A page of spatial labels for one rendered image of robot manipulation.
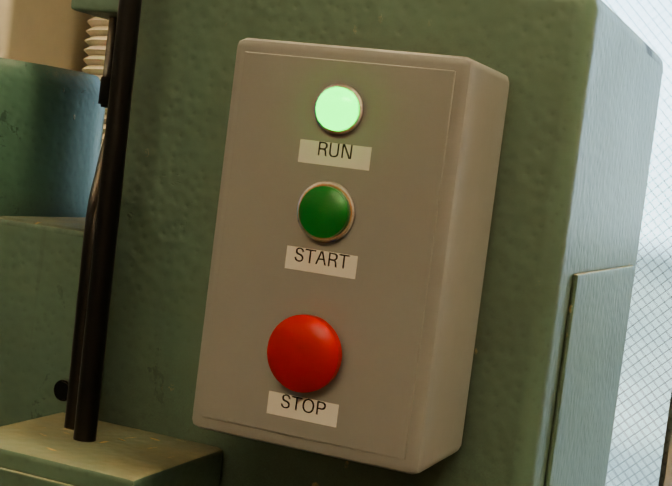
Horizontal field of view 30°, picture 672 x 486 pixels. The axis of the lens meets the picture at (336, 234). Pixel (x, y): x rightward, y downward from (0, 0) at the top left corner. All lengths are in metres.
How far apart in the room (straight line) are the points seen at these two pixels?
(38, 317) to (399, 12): 0.26
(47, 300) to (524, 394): 0.27
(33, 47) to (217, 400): 1.80
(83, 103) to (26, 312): 0.14
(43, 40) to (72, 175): 1.56
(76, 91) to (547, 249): 0.33
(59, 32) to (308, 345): 1.88
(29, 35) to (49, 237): 1.61
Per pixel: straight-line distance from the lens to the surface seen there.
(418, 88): 0.48
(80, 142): 0.75
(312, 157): 0.49
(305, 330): 0.48
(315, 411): 0.49
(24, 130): 0.72
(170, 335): 0.59
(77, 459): 0.54
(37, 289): 0.68
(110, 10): 0.70
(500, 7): 0.54
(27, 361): 0.68
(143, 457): 0.55
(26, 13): 2.27
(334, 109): 0.48
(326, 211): 0.48
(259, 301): 0.50
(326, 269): 0.49
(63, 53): 2.34
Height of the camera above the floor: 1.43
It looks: 3 degrees down
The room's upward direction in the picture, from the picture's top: 7 degrees clockwise
